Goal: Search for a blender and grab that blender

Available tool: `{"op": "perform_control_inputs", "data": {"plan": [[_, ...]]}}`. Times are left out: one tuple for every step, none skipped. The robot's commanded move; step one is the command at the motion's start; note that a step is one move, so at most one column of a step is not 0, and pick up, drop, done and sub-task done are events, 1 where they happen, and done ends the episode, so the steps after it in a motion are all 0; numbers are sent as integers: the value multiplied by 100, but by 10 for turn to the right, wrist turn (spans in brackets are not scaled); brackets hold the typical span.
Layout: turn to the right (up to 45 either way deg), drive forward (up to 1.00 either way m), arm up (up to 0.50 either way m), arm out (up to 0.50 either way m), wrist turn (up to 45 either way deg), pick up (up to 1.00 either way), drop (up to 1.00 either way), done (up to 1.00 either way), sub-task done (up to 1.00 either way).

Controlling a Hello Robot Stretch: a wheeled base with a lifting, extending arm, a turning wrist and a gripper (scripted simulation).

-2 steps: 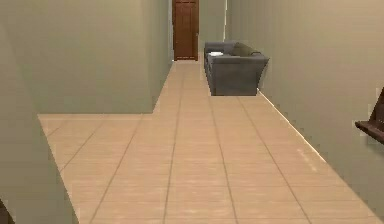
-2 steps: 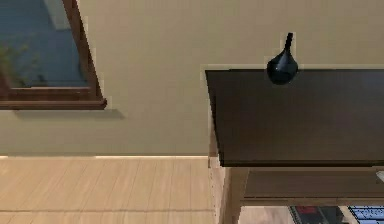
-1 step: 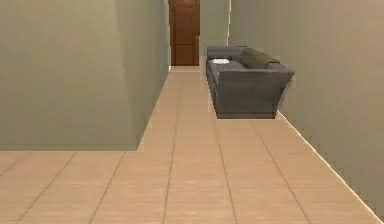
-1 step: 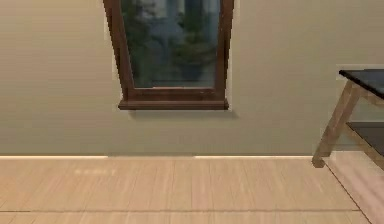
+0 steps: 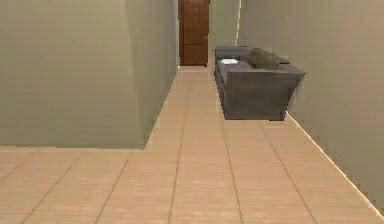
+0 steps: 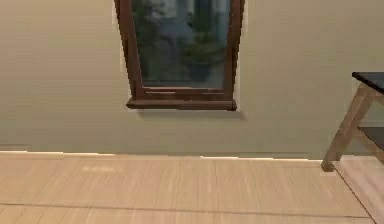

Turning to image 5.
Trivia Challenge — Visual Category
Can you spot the dark grey sofa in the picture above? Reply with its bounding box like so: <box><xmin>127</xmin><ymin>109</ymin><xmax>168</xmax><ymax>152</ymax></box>
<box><xmin>213</xmin><ymin>45</ymin><xmax>306</xmax><ymax>122</ymax></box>

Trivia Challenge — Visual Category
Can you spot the brown wooden room door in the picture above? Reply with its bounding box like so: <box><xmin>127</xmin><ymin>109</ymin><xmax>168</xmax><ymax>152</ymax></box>
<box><xmin>177</xmin><ymin>0</ymin><xmax>211</xmax><ymax>67</ymax></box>

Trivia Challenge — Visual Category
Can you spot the olive green sofa cushion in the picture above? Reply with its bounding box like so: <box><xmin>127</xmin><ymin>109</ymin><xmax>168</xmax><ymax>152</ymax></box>
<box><xmin>247</xmin><ymin>47</ymin><xmax>291</xmax><ymax>71</ymax></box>

